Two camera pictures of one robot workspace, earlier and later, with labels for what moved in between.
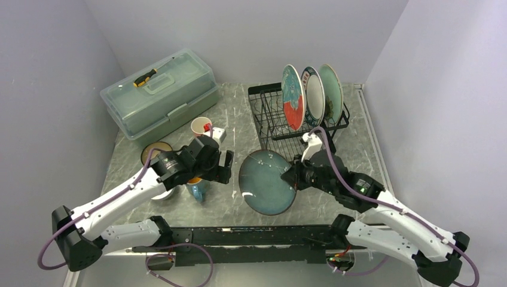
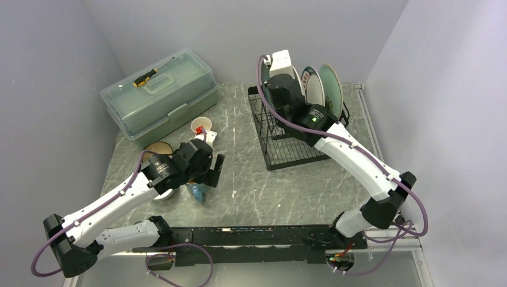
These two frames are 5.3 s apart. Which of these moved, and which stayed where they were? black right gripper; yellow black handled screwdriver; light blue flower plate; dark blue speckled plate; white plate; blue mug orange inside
Moved: dark blue speckled plate; black right gripper
Stayed: light blue flower plate; yellow black handled screwdriver; blue mug orange inside; white plate
